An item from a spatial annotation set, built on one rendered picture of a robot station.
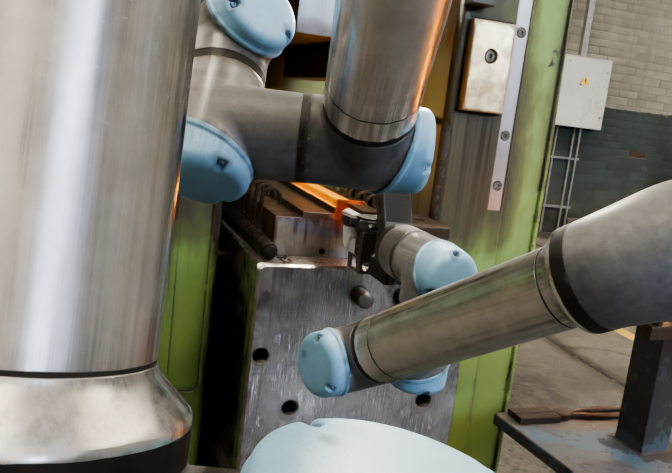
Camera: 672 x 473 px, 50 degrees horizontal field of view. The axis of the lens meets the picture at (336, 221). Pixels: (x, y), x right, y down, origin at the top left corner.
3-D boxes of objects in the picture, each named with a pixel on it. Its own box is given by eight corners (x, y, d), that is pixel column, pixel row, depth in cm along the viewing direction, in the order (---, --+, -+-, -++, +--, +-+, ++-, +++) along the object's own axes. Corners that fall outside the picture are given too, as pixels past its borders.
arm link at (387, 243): (392, 228, 94) (448, 232, 97) (379, 222, 98) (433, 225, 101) (385, 284, 95) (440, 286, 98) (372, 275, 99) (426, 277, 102)
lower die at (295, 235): (384, 260, 124) (391, 211, 123) (271, 255, 118) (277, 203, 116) (314, 214, 163) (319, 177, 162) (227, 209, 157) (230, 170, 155)
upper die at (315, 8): (412, 50, 119) (420, -10, 117) (295, 32, 112) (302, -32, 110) (333, 55, 158) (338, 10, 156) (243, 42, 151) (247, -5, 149)
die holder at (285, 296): (438, 510, 131) (475, 272, 124) (231, 527, 118) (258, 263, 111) (340, 385, 183) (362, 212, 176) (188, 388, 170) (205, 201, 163)
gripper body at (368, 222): (343, 264, 110) (371, 285, 99) (349, 208, 109) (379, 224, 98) (389, 265, 113) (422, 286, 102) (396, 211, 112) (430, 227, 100)
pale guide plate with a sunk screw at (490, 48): (503, 114, 140) (517, 24, 137) (462, 109, 137) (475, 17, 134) (497, 114, 142) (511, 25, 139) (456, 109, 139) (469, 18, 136)
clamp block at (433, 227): (447, 262, 128) (452, 227, 127) (403, 260, 125) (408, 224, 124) (418, 247, 139) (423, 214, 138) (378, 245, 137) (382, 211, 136)
